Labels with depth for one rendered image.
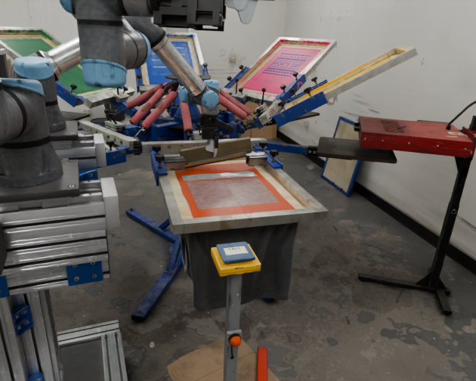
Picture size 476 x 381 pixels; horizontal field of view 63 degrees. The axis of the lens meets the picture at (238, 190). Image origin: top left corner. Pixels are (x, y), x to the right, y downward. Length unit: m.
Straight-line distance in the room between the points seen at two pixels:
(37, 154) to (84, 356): 1.24
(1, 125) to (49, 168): 0.18
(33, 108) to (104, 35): 0.31
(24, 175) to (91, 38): 0.39
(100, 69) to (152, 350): 1.79
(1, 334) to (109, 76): 0.98
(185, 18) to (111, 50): 0.14
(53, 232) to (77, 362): 1.07
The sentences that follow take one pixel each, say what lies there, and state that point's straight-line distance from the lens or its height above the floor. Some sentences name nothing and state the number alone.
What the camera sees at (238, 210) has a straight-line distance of 1.53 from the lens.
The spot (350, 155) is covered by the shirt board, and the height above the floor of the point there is 0.95.
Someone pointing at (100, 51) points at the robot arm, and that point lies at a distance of 0.73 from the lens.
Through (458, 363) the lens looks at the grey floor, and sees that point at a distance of 2.58.
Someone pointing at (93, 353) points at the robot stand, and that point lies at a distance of 2.05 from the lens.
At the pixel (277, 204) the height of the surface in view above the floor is 0.95.
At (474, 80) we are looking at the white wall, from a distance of 3.36.
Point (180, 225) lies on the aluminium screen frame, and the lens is 1.34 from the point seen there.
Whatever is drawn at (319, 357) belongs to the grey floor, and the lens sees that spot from 2.32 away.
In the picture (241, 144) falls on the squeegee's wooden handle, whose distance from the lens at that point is 1.97.
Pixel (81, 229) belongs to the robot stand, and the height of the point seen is 1.13.
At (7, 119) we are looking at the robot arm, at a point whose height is 1.42.
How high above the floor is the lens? 1.61
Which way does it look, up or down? 22 degrees down
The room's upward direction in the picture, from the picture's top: 3 degrees clockwise
